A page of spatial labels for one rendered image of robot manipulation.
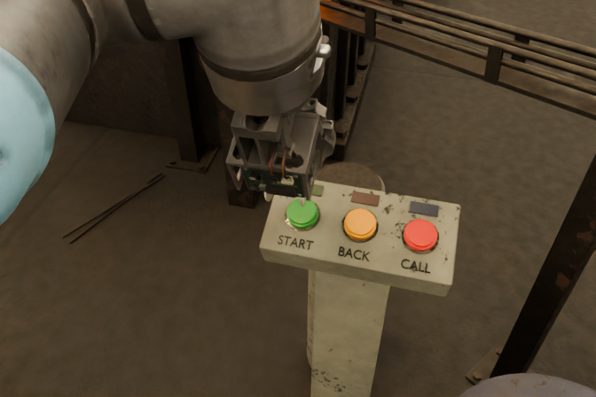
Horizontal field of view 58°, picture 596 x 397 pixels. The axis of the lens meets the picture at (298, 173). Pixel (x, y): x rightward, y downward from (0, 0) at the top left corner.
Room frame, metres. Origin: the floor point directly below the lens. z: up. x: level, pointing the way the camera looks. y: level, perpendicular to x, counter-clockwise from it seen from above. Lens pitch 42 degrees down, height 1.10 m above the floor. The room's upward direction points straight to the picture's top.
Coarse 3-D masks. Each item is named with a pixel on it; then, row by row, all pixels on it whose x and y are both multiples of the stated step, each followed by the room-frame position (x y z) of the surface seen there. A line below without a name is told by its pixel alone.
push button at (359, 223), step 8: (360, 208) 0.48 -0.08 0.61; (352, 216) 0.47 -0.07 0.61; (360, 216) 0.47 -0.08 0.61; (368, 216) 0.47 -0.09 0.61; (344, 224) 0.46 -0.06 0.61; (352, 224) 0.46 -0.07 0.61; (360, 224) 0.46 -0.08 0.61; (368, 224) 0.46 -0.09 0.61; (352, 232) 0.45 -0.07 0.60; (360, 232) 0.45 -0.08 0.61; (368, 232) 0.45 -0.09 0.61
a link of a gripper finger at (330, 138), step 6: (324, 120) 0.42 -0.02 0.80; (324, 126) 0.41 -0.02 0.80; (330, 126) 0.41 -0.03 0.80; (324, 132) 0.41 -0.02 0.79; (330, 132) 0.41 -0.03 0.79; (324, 138) 0.41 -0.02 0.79; (330, 138) 0.41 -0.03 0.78; (318, 144) 0.41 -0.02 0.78; (324, 144) 0.41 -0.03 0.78; (330, 144) 0.41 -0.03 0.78; (324, 150) 0.41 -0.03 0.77; (330, 150) 0.41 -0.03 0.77; (324, 156) 0.42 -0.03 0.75; (318, 168) 0.43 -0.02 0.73
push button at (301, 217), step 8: (296, 200) 0.50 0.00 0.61; (288, 208) 0.49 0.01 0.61; (296, 208) 0.49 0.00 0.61; (304, 208) 0.49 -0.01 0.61; (312, 208) 0.48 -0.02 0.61; (288, 216) 0.48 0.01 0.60; (296, 216) 0.48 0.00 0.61; (304, 216) 0.47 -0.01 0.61; (312, 216) 0.47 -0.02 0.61; (296, 224) 0.47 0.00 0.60; (304, 224) 0.47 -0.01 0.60; (312, 224) 0.47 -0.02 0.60
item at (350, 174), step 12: (324, 168) 0.67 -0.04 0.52; (336, 168) 0.67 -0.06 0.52; (348, 168) 0.67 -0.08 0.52; (360, 168) 0.67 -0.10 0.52; (324, 180) 0.64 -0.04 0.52; (336, 180) 0.64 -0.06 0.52; (348, 180) 0.64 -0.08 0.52; (360, 180) 0.64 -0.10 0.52; (372, 180) 0.64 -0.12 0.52; (312, 276) 0.60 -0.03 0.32; (312, 288) 0.60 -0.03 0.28; (312, 300) 0.60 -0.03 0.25; (312, 312) 0.60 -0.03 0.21; (312, 324) 0.60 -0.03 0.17; (312, 336) 0.60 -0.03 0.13
